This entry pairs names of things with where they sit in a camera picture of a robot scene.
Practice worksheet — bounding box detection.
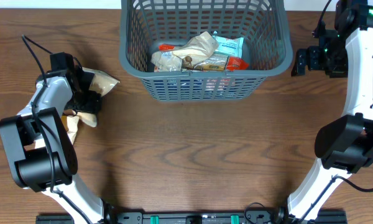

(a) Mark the orange spaghetti package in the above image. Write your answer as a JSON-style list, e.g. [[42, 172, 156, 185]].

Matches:
[[157, 44, 250, 72]]

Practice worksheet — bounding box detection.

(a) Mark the white brown pretzel bag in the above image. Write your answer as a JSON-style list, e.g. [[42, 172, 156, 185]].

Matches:
[[34, 114, 80, 150]]

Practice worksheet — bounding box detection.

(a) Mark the white teal wipes packet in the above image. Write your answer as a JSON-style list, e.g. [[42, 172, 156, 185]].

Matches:
[[212, 31, 244, 58]]

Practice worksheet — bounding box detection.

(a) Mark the beige snack bag clear window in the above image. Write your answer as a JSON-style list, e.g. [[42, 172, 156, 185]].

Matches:
[[151, 32, 219, 72]]

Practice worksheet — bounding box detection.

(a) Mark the left black cable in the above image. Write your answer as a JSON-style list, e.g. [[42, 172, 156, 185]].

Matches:
[[21, 34, 91, 224]]

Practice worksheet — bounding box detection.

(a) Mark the Kleenex tissue multipack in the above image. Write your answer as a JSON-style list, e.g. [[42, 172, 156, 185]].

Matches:
[[144, 69, 241, 92]]

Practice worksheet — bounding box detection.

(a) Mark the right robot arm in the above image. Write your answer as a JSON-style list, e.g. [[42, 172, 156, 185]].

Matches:
[[272, 25, 373, 223]]

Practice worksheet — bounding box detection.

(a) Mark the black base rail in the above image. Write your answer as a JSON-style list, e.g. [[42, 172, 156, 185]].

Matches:
[[35, 210, 348, 224]]

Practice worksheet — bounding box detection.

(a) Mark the grey plastic basket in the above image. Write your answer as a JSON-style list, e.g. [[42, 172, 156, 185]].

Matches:
[[119, 0, 293, 101]]

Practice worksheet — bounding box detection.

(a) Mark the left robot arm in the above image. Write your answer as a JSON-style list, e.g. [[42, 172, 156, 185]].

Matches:
[[0, 68, 119, 223]]

